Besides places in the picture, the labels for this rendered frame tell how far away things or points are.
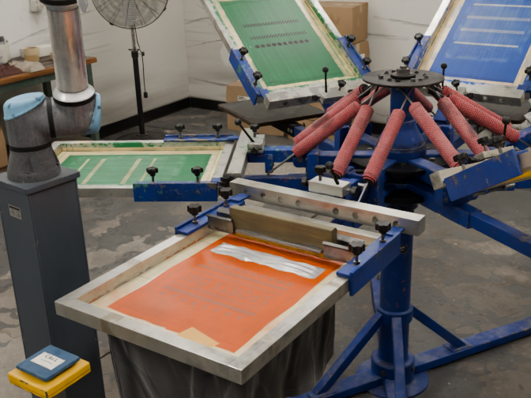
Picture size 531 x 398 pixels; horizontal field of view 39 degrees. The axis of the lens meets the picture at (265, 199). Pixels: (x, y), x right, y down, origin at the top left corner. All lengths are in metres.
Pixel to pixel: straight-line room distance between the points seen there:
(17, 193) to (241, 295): 0.71
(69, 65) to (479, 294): 2.62
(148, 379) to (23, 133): 0.76
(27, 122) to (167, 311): 0.66
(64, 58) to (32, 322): 0.83
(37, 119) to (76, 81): 0.15
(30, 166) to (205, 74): 5.50
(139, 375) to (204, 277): 0.31
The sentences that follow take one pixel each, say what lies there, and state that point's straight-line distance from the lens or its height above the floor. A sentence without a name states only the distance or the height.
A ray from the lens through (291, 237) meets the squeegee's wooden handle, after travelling 2.16.
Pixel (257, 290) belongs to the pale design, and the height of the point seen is 0.95.
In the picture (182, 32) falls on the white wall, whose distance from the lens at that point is 7.64.
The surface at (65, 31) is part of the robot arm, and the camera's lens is 2.06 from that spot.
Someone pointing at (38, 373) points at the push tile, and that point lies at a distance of 1.74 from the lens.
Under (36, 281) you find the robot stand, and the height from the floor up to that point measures 0.90.
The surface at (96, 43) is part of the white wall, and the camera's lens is 6.80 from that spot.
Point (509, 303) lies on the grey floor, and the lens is 3.99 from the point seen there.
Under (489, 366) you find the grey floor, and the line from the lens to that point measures 3.48.
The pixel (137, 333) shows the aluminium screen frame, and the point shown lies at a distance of 1.79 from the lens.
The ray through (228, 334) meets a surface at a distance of 1.81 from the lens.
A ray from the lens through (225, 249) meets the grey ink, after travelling 2.22.
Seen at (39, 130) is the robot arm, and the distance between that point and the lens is 2.17.
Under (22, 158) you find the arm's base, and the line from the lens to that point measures 2.20.
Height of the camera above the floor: 1.90
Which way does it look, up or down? 21 degrees down
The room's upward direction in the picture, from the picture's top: 2 degrees counter-clockwise
